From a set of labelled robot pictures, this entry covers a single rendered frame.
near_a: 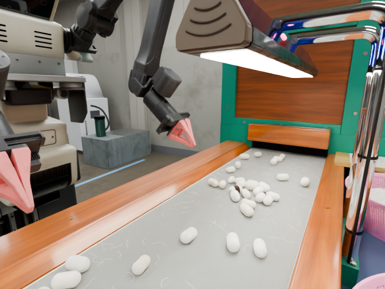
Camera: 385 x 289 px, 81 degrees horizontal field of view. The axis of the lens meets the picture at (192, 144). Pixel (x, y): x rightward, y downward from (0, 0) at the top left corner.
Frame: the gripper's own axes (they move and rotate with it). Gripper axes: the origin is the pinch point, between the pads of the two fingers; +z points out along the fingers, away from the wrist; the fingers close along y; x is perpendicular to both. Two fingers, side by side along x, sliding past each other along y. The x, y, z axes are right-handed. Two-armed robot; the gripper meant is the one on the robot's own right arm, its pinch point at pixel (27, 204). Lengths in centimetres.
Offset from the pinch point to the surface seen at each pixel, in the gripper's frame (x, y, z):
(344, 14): -38, 32, 7
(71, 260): 6.7, 3.5, 7.6
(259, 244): -7.3, 21.9, 24.4
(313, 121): -16, 89, 16
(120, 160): 195, 182, -110
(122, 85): 166, 257, -230
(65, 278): 5.3, 1.2, 9.5
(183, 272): -0.5, 12.3, 19.3
